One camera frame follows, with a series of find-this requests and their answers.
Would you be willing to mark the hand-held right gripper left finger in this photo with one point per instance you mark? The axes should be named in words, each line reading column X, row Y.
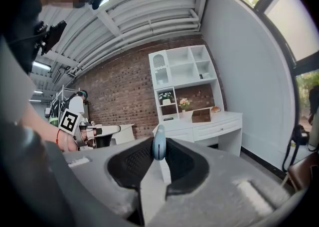
column 99, row 171

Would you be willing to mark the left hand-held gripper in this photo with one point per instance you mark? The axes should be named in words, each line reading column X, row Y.
column 69, row 121

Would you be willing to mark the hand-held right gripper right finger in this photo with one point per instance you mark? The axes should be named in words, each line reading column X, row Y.
column 224, row 183

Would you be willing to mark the small blue item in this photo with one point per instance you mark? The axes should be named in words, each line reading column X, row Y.
column 159, row 144

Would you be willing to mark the brown wooden box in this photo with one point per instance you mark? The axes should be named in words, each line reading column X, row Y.
column 201, row 116

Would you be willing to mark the person's left forearm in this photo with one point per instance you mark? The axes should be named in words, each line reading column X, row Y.
column 37, row 124

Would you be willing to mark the flat black item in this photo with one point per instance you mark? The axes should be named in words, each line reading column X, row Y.
column 168, row 119

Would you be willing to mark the person's left hand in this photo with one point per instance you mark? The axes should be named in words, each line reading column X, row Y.
column 68, row 144

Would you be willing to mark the plain white desk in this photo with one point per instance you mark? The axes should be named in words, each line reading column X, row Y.
column 122, row 134

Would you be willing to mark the white desk with hutch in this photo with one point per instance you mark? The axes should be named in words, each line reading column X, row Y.
column 211, row 131

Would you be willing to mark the metal clothes rack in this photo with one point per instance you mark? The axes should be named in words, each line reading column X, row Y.
column 63, row 94

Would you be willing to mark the green plant in white pot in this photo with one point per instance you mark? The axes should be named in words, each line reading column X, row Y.
column 166, row 97

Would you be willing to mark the bread loaf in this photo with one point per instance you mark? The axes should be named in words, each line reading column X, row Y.
column 215, row 109

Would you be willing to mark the pink flowers in vase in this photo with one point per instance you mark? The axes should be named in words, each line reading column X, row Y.
column 184, row 103

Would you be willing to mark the brown chair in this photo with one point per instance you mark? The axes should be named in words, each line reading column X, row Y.
column 304, row 171

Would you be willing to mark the black chest-mounted device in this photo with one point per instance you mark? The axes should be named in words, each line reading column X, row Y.
column 51, row 36

